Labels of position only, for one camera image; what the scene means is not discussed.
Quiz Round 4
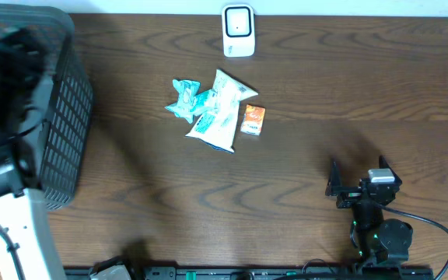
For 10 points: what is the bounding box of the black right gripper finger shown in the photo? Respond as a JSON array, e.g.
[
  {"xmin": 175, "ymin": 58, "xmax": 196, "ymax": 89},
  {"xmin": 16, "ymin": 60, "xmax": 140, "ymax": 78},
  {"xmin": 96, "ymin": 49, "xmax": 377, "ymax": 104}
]
[
  {"xmin": 379, "ymin": 156, "xmax": 391, "ymax": 170},
  {"xmin": 325, "ymin": 160, "xmax": 342, "ymax": 196}
]

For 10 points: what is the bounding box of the orange snack packet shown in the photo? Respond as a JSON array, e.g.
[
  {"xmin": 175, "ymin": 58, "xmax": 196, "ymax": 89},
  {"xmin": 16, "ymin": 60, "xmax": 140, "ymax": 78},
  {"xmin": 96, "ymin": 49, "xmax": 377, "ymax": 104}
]
[{"xmin": 240, "ymin": 104, "xmax": 265, "ymax": 136}]

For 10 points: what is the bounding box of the large white snack bag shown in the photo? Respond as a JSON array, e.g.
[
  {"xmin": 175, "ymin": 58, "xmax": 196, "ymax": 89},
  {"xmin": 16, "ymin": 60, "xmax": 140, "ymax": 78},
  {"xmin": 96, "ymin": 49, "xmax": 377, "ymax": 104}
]
[{"xmin": 186, "ymin": 69, "xmax": 258, "ymax": 153}]

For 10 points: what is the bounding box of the small teal packet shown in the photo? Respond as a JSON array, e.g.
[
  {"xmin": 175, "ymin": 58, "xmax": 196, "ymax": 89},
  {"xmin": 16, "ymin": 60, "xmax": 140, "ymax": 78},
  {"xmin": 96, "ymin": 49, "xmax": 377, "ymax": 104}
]
[{"xmin": 190, "ymin": 89, "xmax": 218, "ymax": 116}]

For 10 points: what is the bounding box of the teal candy wrapper packet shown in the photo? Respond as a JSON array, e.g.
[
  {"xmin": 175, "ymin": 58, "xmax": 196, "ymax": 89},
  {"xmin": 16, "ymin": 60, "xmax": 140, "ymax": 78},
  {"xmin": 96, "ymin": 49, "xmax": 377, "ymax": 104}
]
[{"xmin": 166, "ymin": 79, "xmax": 201, "ymax": 124}]

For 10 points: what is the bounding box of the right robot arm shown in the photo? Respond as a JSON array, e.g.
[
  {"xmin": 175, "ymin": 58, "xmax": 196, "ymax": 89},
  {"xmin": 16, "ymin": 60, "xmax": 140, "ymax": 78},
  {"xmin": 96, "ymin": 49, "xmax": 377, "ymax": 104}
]
[{"xmin": 325, "ymin": 156, "xmax": 413, "ymax": 270}]

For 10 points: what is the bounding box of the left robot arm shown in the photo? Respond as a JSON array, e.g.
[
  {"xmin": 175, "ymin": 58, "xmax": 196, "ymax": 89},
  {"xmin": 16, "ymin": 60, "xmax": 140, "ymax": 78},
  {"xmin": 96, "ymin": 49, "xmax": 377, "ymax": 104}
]
[{"xmin": 0, "ymin": 28, "xmax": 66, "ymax": 279}]

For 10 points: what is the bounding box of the grey plastic basket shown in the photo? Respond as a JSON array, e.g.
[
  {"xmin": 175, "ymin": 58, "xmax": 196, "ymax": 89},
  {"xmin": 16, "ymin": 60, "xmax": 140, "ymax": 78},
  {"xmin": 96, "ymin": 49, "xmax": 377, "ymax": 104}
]
[{"xmin": 0, "ymin": 4, "xmax": 94, "ymax": 211}]

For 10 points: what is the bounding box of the black right camera cable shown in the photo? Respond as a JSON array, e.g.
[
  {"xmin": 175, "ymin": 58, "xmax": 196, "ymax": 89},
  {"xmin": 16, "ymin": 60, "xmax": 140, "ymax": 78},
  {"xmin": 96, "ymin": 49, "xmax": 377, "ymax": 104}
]
[{"xmin": 379, "ymin": 204, "xmax": 448, "ymax": 280}]

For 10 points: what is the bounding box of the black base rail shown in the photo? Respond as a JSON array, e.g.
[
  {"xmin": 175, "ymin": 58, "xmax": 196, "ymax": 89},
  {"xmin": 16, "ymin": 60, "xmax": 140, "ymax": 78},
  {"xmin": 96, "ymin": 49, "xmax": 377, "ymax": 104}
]
[{"xmin": 64, "ymin": 265, "xmax": 435, "ymax": 280}]

